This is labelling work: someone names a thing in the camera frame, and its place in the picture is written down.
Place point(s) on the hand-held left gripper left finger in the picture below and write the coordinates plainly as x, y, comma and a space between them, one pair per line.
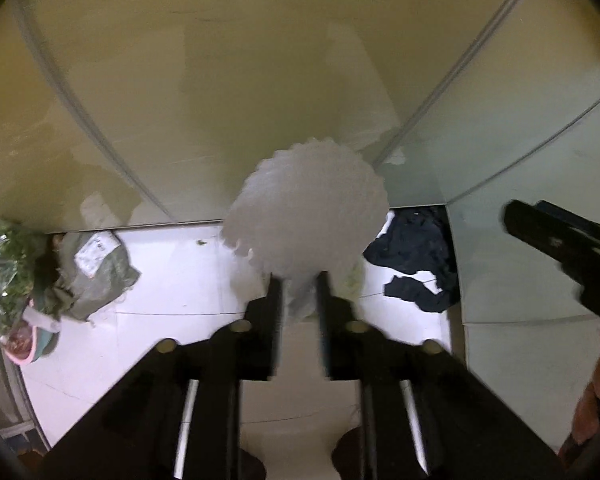
275, 305

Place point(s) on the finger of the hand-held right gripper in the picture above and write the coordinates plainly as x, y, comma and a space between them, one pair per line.
580, 220
540, 230

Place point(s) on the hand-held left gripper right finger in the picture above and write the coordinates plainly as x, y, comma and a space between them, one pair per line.
323, 305

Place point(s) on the dark cloth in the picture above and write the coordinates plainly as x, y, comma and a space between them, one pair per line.
420, 250

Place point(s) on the grey plastic bag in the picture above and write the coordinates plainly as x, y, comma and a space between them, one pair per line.
105, 280

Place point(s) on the bag of green vegetables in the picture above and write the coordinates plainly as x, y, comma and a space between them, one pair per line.
5, 270

